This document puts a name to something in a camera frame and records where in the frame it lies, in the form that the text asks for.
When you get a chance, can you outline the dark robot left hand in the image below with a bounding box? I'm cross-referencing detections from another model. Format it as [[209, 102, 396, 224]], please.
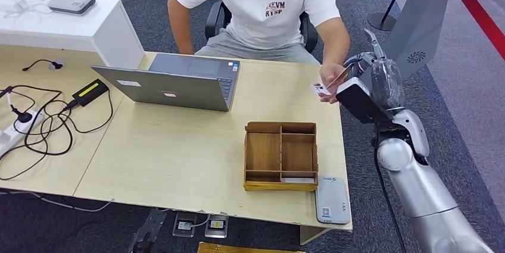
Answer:
[[128, 208, 167, 253]]

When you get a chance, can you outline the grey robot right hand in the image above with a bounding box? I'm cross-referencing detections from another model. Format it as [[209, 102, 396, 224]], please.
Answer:
[[343, 28, 404, 110]]

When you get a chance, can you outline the person's left hand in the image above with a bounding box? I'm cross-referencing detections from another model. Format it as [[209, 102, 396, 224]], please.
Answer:
[[319, 61, 352, 104]]

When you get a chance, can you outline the white ID card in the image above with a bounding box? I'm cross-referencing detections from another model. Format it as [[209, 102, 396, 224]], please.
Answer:
[[310, 82, 331, 96]]

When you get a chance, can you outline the person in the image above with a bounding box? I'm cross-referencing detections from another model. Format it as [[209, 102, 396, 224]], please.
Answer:
[[167, 0, 351, 104]]

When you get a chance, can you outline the grey card reader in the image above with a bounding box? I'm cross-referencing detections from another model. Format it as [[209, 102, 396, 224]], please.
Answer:
[[46, 0, 96, 15], [314, 176, 352, 226]]

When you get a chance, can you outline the floor socket with white plug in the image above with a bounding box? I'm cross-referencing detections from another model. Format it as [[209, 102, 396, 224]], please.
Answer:
[[172, 213, 197, 239]]

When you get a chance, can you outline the grey kiosk stand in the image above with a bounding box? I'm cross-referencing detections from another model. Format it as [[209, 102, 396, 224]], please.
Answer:
[[346, 0, 485, 114]]

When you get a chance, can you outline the floor socket with yellow label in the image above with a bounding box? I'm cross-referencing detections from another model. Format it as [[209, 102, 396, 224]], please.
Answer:
[[204, 215, 229, 240]]

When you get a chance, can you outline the yellow package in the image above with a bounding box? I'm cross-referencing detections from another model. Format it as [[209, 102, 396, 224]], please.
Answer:
[[197, 242, 306, 253]]

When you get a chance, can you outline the wooden compartment organizer box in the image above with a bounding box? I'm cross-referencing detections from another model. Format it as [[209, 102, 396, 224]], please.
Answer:
[[243, 121, 319, 192]]

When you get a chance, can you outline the red barrier belt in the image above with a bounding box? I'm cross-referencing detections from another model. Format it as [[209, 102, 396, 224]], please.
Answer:
[[460, 0, 505, 63]]

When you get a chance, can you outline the black office chair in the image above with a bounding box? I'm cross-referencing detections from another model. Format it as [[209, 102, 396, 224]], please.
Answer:
[[205, 1, 319, 54]]

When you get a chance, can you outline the grey laptop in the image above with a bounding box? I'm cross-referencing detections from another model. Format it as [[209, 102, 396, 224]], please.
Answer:
[[91, 53, 241, 113]]

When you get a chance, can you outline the black adapter with yellow label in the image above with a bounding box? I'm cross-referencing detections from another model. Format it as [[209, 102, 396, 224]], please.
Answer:
[[71, 79, 110, 108]]

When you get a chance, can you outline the white desk leg panel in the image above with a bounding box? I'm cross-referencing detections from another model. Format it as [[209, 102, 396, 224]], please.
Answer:
[[300, 226, 331, 246]]

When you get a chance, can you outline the white power strip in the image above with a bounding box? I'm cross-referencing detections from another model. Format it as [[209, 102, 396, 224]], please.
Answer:
[[0, 110, 44, 157]]

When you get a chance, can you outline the white reception counter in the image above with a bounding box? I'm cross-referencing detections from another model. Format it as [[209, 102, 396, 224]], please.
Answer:
[[0, 0, 145, 71]]

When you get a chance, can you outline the white charger block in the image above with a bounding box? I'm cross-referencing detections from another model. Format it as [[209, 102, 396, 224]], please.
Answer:
[[0, 0, 29, 13]]

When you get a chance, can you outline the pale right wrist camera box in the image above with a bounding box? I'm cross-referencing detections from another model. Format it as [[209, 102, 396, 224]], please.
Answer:
[[336, 77, 391, 124]]

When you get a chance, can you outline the white cable under desk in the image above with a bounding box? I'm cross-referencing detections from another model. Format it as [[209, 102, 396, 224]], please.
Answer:
[[0, 190, 115, 213]]

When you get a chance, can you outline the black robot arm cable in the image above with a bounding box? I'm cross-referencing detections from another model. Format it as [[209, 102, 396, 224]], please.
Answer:
[[372, 123, 408, 253]]

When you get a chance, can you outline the thin black adapter cable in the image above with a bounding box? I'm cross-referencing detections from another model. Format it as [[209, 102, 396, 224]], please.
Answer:
[[58, 89, 114, 135]]

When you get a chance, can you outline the thick black power cord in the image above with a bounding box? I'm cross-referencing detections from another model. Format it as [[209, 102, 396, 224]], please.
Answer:
[[0, 85, 79, 182]]

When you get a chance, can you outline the short black cable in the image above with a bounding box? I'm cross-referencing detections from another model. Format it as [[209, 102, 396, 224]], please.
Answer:
[[21, 59, 63, 72]]

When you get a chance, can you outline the thin white cable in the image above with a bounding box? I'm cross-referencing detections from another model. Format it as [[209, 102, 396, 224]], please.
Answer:
[[0, 0, 52, 18]]

